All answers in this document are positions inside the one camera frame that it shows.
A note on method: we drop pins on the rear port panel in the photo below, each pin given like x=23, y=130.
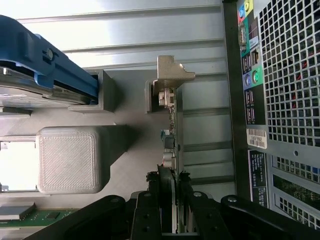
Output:
x=252, y=75

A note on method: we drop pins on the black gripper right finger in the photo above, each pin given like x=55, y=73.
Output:
x=200, y=212

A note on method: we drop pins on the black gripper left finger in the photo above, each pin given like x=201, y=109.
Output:
x=147, y=212

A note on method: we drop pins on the open grey PC case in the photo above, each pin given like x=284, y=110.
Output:
x=287, y=87

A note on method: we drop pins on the silver hard disk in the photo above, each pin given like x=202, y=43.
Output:
x=37, y=95

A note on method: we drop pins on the green RAM stick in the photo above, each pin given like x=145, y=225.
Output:
x=55, y=215

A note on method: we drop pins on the white barcode sticker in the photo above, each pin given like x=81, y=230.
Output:
x=257, y=139

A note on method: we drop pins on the black rear case label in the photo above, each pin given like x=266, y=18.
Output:
x=258, y=180

